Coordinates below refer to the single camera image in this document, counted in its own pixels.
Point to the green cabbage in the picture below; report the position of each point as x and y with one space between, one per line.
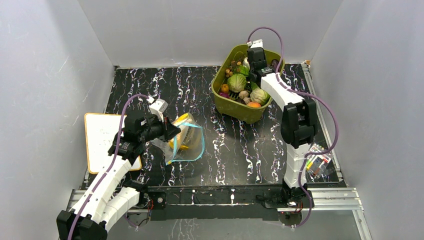
259 96
237 83

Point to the purple eggplant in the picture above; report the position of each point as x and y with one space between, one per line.
274 63

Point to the white board orange edge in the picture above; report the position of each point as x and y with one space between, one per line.
100 130

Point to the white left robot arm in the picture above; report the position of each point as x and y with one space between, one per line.
95 213

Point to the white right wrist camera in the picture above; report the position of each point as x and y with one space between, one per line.
255 44

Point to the clear zip bag blue zipper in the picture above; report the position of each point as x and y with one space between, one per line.
196 144

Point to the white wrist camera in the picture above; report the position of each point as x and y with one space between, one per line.
255 44
157 107

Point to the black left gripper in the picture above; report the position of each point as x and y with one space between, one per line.
168 130

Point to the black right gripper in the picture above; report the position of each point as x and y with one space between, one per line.
253 71

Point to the small orange fruit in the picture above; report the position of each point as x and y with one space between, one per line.
224 88

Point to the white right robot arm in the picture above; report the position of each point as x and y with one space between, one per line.
298 127

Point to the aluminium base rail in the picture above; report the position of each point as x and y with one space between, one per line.
325 199

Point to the peach fruit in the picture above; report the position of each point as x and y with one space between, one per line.
253 104

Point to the clear marker pack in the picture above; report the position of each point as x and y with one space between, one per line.
318 165

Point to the olive green plastic bin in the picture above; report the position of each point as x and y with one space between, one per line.
234 104

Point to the yellow banana bunch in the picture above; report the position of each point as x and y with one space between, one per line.
180 140

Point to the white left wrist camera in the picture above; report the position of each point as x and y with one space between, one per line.
157 107

